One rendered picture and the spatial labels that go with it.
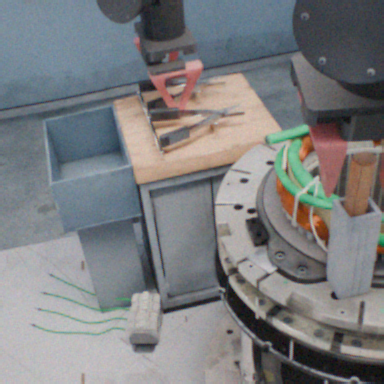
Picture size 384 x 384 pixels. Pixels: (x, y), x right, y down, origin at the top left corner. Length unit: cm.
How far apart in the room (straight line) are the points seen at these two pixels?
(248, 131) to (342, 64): 50
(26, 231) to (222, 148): 174
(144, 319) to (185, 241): 14
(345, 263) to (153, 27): 41
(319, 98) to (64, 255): 76
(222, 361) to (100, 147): 37
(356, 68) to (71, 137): 66
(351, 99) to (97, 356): 62
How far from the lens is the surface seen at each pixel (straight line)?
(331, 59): 29
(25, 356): 94
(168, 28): 77
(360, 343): 54
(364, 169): 44
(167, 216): 80
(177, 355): 88
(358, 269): 50
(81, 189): 75
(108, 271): 89
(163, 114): 79
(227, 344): 86
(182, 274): 88
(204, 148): 76
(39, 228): 241
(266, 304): 56
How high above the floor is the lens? 148
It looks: 42 degrees down
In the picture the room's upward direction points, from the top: 10 degrees counter-clockwise
